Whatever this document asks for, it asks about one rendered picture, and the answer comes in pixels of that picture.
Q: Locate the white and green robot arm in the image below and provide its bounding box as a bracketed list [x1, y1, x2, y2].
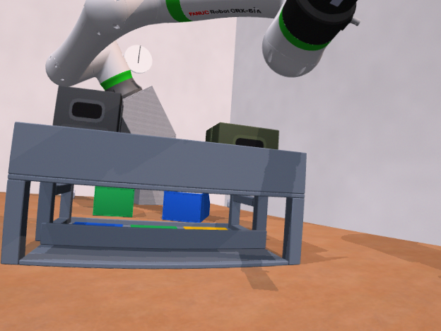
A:
[45, 0, 360, 99]

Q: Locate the grey metal shelf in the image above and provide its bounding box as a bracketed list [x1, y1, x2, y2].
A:
[1, 122, 307, 269]

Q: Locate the green bin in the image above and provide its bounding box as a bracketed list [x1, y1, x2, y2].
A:
[93, 186, 135, 217]

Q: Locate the blue bin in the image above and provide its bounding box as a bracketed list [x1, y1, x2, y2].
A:
[162, 191, 210, 223]

